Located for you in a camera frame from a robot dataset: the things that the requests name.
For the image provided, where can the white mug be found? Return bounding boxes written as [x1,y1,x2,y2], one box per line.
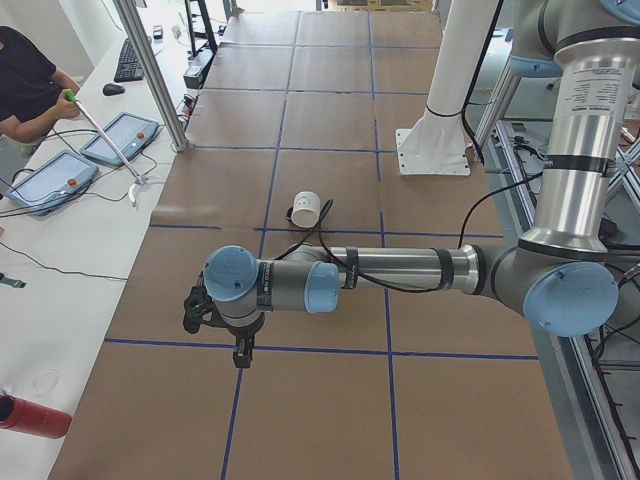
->
[286,191,321,229]

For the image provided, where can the red water bottle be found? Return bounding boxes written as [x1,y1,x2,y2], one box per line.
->
[1,395,72,439]

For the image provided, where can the green handled grabber stick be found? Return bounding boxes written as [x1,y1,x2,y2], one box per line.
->
[63,89,147,186]

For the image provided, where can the aluminium side frame rail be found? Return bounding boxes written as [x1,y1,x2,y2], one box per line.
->
[469,74,640,480]

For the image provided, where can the aluminium frame post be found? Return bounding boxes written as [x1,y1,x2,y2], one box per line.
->
[113,0,189,152]

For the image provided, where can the black computer mouse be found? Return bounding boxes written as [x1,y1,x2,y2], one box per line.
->
[102,83,126,96]

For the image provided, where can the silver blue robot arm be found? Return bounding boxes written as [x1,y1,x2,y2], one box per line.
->
[183,1,639,368]

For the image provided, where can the blue teach pendant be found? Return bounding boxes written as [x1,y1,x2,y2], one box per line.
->
[80,112,159,167]
[5,150,99,216]

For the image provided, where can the seated person black shirt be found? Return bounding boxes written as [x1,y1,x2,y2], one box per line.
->
[1,26,80,144]

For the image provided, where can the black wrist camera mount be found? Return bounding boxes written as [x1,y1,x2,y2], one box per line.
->
[183,286,224,334]

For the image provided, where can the black keyboard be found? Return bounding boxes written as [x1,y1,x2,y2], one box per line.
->
[114,38,144,83]

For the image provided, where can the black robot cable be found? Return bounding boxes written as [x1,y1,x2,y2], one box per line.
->
[272,0,546,294]

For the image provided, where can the near blue teach pendant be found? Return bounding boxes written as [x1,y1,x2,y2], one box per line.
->
[5,150,99,216]

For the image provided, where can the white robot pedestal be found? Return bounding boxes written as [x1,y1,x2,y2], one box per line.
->
[396,0,501,176]

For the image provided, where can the far blue teach pendant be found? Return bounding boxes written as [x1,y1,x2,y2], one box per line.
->
[80,112,159,167]

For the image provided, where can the brown paper table cover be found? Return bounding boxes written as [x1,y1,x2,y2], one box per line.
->
[51,12,572,479]

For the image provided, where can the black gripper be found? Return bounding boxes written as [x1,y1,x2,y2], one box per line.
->
[222,313,265,368]

